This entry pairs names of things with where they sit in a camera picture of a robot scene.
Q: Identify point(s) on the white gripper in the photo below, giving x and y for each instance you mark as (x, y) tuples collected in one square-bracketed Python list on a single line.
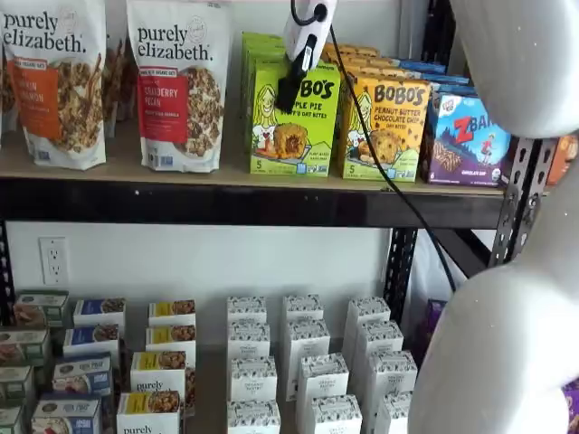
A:
[(310, 27)]

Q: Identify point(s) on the green Bobo's apple pie box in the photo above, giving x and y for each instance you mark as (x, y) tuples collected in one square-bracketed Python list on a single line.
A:
[(264, 59), (264, 50), (294, 144), (262, 38)]

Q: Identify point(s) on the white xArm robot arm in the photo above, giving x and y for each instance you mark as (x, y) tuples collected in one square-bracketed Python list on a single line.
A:
[(520, 68)]

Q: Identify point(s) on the yellow Bobo's peanut butter box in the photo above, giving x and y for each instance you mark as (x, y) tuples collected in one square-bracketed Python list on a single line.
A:
[(398, 135), (375, 72), (350, 49), (362, 62)]

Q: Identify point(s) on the blue Zbar box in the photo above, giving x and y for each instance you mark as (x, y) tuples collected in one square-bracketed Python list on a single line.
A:
[(420, 67), (457, 149), (452, 90), (445, 80)]

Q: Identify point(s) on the wooden shelf board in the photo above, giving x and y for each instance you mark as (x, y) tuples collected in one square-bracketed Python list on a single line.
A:
[(122, 167)]

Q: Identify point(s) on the white organic pantry box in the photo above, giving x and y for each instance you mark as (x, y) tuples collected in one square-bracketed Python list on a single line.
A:
[(307, 339), (335, 416), (391, 413), (253, 418), (380, 336), (322, 380), (246, 309), (253, 380), (249, 341), (368, 309), (391, 375), (303, 307)]

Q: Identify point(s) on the yellow white granola box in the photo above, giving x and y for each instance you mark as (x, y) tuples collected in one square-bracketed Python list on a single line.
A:
[(158, 370), (172, 312), (149, 411), (169, 339)]

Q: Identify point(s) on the purple snack box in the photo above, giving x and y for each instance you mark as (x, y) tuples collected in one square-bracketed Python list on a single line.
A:
[(435, 316), (571, 398)]

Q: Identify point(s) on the orange snack box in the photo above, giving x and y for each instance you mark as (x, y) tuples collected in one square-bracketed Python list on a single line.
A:
[(563, 158)]

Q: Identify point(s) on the blue cereal box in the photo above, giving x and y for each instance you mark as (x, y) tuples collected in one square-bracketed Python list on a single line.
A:
[(65, 416), (90, 339), (81, 375), (99, 309)]

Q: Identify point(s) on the green cereal box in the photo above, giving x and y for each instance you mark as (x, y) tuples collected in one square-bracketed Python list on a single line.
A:
[(16, 384), (40, 307), (25, 346), (10, 420)]

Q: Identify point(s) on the red label granola bag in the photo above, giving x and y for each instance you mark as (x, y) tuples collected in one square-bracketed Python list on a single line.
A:
[(181, 90)]

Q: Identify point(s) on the black metal shelving rack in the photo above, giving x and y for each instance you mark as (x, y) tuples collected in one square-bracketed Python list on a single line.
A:
[(226, 203)]

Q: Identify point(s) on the white granola bag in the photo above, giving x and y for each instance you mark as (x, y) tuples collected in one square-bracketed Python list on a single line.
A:
[(118, 81)]

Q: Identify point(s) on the white plastic sheet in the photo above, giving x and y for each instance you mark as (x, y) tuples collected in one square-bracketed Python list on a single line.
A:
[(429, 271)]

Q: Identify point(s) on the orange label granola bag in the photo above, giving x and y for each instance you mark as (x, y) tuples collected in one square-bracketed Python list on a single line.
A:
[(54, 90)]

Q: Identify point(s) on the white wall outlet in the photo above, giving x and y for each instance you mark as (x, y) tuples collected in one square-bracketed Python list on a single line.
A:
[(54, 261)]

